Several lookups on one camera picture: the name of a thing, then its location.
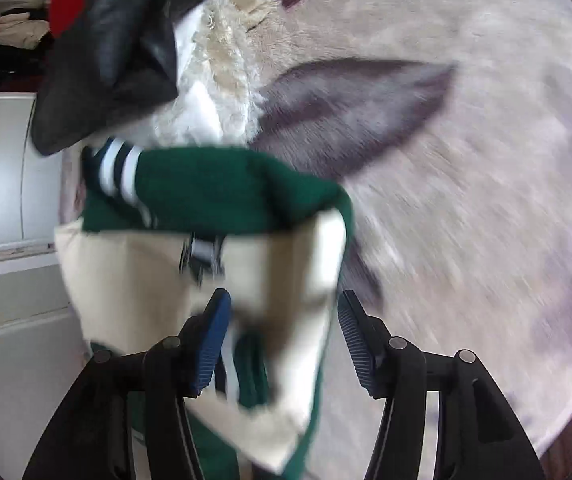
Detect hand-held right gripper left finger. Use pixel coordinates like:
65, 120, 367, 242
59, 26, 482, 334
22, 287, 234, 480

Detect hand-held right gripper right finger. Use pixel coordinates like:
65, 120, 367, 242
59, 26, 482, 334
337, 289, 547, 480

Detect green and cream varsity jacket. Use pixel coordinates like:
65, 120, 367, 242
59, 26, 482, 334
54, 137, 357, 480

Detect white sliding door wardrobe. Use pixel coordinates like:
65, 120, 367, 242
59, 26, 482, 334
0, 92, 91, 441

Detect white fluffy garment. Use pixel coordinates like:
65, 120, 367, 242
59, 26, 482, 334
130, 0, 281, 150

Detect folded black leather garment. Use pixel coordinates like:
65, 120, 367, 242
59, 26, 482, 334
30, 0, 224, 157

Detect hanging dark coats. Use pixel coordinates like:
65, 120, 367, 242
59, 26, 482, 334
0, 42, 56, 95

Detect hanging beige coat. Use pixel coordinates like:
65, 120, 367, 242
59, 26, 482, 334
0, 10, 52, 52

